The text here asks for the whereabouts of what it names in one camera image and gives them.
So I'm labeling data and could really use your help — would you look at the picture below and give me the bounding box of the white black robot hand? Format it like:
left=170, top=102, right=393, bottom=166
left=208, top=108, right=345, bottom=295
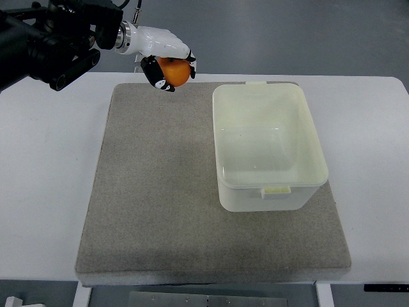
left=114, top=21, right=196, bottom=92

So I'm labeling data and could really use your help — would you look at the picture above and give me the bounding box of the orange fruit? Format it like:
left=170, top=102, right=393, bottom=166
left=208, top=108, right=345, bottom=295
left=158, top=58, right=190, bottom=87

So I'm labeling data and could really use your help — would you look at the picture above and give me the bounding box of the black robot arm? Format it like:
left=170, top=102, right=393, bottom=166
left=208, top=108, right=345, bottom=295
left=1, top=1, right=128, bottom=91

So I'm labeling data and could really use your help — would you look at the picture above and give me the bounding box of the white plastic box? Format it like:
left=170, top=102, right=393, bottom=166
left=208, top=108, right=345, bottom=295
left=212, top=82, right=328, bottom=212

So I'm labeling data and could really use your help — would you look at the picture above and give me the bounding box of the grey felt mat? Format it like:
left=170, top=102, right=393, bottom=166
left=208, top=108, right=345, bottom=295
left=75, top=83, right=351, bottom=286

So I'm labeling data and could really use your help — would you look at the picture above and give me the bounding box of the white table leg left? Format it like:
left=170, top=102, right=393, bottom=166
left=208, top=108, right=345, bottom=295
left=72, top=282, right=92, bottom=307

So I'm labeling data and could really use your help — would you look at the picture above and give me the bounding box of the white table leg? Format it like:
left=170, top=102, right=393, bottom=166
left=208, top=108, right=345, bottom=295
left=72, top=282, right=92, bottom=307
left=316, top=283, right=335, bottom=307

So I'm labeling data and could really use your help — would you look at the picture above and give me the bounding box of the white object on floor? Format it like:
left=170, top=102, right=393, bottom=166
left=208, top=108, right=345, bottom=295
left=4, top=296, right=23, bottom=307

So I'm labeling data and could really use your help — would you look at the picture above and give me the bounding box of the white table leg right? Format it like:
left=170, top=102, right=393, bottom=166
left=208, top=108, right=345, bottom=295
left=316, top=283, right=335, bottom=307

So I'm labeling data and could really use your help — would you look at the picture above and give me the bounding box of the black table control panel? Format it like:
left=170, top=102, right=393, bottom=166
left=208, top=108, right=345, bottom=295
left=364, top=283, right=409, bottom=293

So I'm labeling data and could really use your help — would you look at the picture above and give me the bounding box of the grey metal base plate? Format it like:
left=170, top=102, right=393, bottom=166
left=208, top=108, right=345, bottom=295
left=128, top=291, right=288, bottom=307

